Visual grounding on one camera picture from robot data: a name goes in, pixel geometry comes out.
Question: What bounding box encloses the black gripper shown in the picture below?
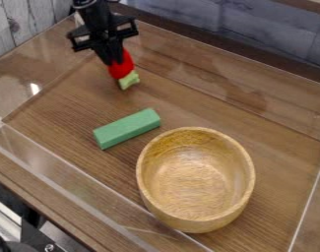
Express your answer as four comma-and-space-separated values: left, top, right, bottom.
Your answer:
67, 15, 139, 66

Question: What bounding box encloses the red plush strawberry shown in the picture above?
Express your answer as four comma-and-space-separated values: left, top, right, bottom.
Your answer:
109, 49, 140, 91

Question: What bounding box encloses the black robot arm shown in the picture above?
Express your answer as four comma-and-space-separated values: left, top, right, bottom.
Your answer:
67, 0, 139, 66

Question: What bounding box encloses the wooden bowl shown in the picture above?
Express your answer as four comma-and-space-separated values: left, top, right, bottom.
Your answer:
136, 127, 256, 233

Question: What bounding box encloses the black mount bracket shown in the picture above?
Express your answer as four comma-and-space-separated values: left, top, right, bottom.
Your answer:
21, 220, 67, 252

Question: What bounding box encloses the green foam block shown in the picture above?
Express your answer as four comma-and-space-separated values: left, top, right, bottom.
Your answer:
93, 108, 161, 150

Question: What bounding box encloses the clear acrylic enclosure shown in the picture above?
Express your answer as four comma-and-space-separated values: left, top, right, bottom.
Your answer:
0, 18, 320, 252

